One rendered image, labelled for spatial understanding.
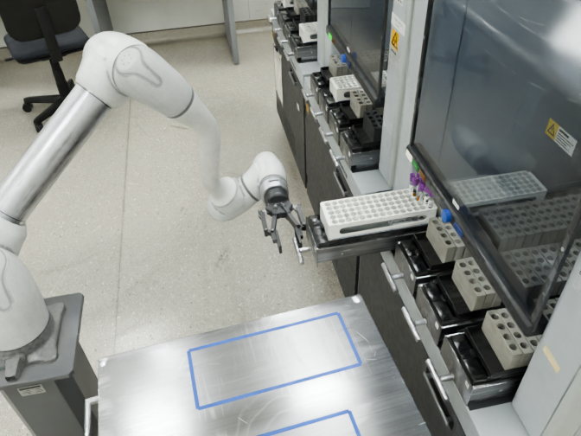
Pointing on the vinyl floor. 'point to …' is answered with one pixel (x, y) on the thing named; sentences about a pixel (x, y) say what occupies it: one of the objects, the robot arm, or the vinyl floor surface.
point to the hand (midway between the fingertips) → (288, 240)
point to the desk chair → (43, 42)
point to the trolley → (262, 381)
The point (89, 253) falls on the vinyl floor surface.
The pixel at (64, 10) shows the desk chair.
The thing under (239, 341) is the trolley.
